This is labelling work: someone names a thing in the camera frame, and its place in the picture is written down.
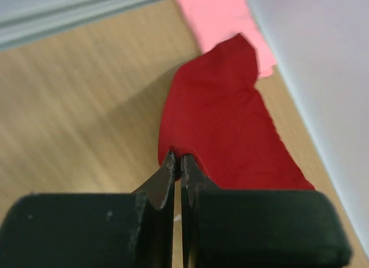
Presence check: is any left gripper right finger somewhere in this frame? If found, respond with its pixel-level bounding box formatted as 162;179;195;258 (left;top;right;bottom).
180;154;352;267

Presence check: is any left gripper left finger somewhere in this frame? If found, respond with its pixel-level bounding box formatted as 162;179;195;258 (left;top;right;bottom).
1;152;176;267

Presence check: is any dark red t-shirt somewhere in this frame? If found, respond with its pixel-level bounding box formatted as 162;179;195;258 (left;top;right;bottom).
158;35;312;190

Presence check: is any folded pink t-shirt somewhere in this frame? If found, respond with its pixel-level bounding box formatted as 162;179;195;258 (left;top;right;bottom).
176;0;276;78

